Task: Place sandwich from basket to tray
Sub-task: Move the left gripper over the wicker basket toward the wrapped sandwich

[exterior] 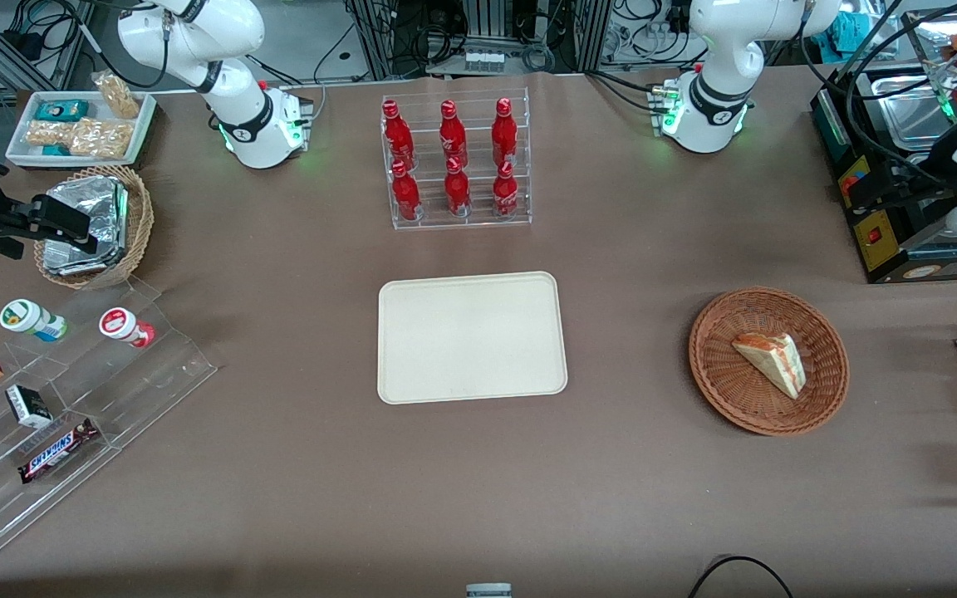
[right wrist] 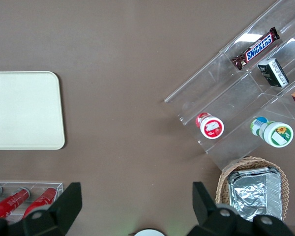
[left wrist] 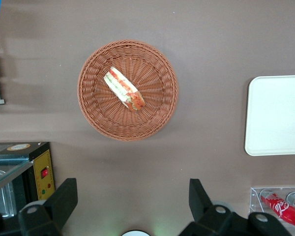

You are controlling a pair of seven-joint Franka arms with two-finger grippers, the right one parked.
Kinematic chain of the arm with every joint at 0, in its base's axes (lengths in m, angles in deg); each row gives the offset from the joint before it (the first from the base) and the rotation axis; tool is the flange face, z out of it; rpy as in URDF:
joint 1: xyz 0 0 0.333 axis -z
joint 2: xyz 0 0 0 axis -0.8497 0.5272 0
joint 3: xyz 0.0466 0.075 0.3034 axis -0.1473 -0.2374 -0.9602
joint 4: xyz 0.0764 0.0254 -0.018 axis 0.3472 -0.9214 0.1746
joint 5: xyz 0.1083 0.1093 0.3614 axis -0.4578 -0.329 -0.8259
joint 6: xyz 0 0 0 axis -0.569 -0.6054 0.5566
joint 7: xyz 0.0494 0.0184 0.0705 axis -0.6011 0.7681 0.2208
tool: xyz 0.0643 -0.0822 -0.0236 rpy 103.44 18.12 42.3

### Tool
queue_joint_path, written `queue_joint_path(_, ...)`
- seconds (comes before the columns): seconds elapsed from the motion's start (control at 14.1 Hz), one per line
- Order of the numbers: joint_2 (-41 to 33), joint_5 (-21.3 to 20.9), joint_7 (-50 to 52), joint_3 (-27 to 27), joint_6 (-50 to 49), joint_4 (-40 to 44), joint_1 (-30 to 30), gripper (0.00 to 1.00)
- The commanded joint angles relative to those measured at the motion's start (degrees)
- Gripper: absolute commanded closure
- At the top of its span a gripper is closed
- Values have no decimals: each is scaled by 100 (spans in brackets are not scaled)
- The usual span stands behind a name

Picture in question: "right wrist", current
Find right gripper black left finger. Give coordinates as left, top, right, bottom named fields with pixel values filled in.
left=22, top=181, right=83, bottom=236

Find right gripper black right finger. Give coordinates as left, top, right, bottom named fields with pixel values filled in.
left=189, top=181, right=252, bottom=236

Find wicker basket with foil containers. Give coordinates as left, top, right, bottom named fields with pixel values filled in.
left=215, top=156, right=290, bottom=222

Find cream rectangular tray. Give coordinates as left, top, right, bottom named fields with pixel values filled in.
left=0, top=71, right=65, bottom=150

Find red drink bottle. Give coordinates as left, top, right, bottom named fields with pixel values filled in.
left=0, top=187, right=30, bottom=220
left=23, top=187, right=58, bottom=219

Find clear acrylic bottle rack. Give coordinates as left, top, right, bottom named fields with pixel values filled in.
left=0, top=181, right=64, bottom=222

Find aluminium foil food container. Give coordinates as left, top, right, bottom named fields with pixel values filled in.
left=227, top=167, right=283, bottom=222

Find red lid yogurt bottle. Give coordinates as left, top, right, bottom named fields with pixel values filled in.
left=195, top=112, right=225, bottom=140

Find green lid yogurt bottle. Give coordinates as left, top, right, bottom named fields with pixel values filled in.
left=250, top=117, right=294, bottom=148

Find clear acrylic stepped display stand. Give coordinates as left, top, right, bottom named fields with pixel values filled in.
left=164, top=0, right=295, bottom=173

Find small black carton box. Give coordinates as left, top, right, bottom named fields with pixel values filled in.
left=257, top=58, right=290, bottom=88

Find Snickers chocolate bar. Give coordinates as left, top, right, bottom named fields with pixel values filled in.
left=231, top=27, right=281, bottom=71

